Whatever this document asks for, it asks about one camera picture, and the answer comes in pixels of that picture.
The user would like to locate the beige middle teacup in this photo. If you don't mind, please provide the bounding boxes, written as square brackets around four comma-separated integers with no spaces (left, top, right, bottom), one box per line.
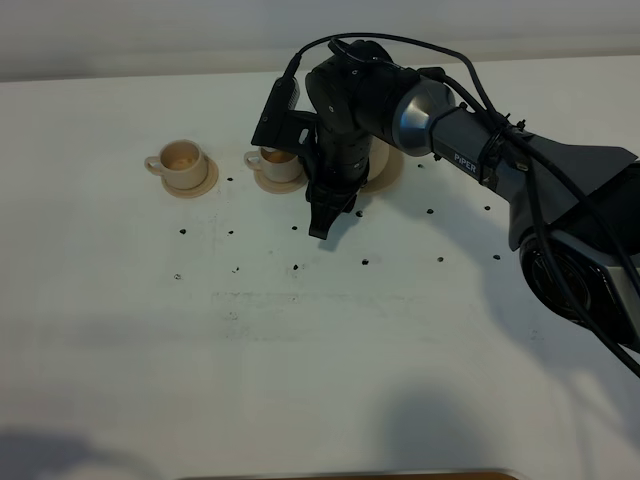
[244,147,303,183]

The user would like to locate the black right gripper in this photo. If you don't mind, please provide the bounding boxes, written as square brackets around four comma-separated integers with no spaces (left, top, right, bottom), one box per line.
[305,40,418,239]

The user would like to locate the beige left cup saucer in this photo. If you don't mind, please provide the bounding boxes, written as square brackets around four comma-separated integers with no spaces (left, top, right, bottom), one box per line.
[161,157,219,199]

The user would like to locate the beige ceramic teapot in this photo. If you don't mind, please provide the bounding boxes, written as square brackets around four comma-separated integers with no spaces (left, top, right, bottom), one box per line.
[367,137,390,181]

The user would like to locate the beige teacup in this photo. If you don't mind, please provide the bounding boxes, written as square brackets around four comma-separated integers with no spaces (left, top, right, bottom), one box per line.
[144,140,208,190]
[244,147,303,183]

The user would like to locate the black camera cable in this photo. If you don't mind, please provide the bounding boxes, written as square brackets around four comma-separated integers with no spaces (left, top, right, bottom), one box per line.
[282,33,640,379]

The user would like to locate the beige teapot saucer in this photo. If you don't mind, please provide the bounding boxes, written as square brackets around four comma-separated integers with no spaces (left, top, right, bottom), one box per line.
[361,148,404,195]

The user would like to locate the beige left teacup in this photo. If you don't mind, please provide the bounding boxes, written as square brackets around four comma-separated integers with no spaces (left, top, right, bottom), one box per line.
[144,140,208,190]

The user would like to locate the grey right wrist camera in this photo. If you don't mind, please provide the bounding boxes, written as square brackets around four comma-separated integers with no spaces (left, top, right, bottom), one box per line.
[251,75,317,156]

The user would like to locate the beige cup saucer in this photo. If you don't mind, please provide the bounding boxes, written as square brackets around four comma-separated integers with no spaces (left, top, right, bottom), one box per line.
[254,169,307,194]
[161,157,219,199]

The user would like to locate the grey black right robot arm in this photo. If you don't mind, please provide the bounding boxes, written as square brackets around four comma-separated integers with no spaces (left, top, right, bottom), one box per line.
[305,39,639,349]

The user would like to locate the beige middle cup saucer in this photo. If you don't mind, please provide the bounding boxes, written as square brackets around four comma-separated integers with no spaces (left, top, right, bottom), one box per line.
[254,169,307,194]

